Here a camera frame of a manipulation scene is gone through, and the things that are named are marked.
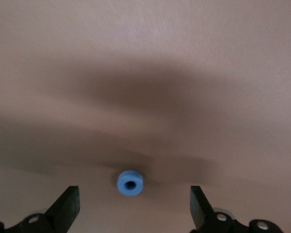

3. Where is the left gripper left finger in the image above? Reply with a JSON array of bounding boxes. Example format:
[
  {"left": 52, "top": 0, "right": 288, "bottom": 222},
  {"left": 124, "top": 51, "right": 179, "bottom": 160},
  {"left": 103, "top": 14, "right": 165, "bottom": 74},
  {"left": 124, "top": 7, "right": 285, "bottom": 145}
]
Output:
[{"left": 0, "top": 185, "right": 80, "bottom": 233}]

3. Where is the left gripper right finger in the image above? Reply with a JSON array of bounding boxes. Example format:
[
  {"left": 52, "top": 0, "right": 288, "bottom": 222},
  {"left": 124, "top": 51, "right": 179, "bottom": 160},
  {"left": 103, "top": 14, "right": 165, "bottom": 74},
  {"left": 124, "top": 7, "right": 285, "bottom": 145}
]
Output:
[{"left": 190, "top": 185, "right": 284, "bottom": 233}]

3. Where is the blue letter o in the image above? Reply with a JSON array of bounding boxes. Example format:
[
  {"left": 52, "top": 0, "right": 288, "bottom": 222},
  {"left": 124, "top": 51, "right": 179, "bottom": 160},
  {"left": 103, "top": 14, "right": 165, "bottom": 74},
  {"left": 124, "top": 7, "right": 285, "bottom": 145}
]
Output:
[{"left": 116, "top": 170, "right": 146, "bottom": 196}]

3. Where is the brown table cover sheet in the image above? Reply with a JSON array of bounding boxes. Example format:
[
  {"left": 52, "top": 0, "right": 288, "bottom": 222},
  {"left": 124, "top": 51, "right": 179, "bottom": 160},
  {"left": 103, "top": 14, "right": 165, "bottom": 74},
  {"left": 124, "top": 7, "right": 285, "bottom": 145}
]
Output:
[{"left": 0, "top": 0, "right": 291, "bottom": 233}]

